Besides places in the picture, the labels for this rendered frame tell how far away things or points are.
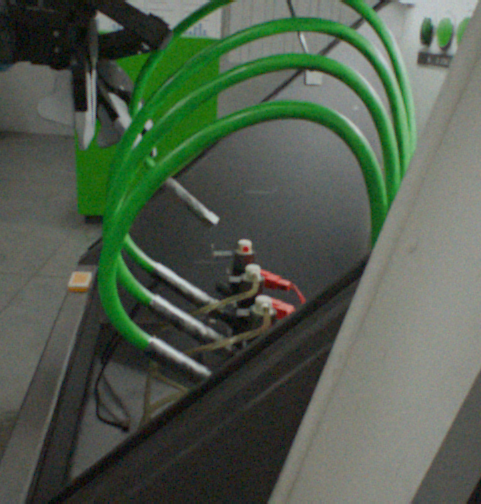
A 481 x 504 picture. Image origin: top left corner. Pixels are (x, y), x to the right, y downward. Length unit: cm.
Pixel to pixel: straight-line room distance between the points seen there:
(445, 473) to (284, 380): 16
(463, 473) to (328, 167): 84
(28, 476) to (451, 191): 48
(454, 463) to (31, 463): 47
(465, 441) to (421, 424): 4
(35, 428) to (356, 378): 43
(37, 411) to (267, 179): 56
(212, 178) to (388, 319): 73
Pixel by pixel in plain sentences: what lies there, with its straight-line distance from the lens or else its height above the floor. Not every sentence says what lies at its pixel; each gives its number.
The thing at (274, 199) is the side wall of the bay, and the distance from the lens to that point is 103.
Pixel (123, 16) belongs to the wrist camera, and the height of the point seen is 137.
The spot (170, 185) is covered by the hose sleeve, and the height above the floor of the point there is 115.
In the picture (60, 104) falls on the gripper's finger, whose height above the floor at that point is 127.
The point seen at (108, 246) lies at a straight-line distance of 45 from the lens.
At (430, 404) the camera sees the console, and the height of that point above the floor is 122.
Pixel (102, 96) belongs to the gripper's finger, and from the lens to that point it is 80.
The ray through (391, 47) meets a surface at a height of 135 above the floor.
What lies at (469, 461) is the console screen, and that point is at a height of 122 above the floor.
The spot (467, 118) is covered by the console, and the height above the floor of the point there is 133.
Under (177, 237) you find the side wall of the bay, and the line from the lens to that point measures 104.
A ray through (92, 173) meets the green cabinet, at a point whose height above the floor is 38.
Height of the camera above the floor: 136
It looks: 21 degrees down
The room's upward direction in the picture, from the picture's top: 4 degrees clockwise
